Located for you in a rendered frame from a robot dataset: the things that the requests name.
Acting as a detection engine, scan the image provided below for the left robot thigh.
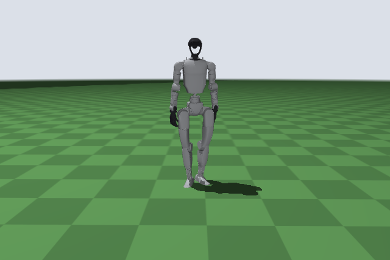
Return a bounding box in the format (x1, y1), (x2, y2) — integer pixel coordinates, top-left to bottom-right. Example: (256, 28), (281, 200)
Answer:
(197, 106), (214, 150)

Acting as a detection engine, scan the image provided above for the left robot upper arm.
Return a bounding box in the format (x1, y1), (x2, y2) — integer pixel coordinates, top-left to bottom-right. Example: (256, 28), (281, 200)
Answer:
(207, 61), (218, 91)

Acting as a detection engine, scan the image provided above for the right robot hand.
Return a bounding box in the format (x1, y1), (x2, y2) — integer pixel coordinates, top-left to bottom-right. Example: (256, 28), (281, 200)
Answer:
(170, 107), (178, 127)

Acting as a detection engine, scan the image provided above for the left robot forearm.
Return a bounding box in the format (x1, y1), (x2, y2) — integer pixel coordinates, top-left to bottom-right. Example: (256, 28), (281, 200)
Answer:
(210, 90), (219, 109)

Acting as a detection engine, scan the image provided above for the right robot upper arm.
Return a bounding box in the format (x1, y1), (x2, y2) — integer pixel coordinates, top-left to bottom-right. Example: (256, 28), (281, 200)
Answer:
(173, 61), (184, 91)

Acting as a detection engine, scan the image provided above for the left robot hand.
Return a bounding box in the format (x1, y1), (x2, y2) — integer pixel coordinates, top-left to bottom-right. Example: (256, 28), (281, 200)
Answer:
(212, 105), (218, 122)

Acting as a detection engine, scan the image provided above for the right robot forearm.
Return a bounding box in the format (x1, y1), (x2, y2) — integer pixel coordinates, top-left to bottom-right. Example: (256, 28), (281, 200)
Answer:
(169, 84), (179, 111)

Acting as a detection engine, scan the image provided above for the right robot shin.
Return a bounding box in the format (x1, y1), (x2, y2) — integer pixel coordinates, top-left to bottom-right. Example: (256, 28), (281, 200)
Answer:
(182, 148), (193, 179)

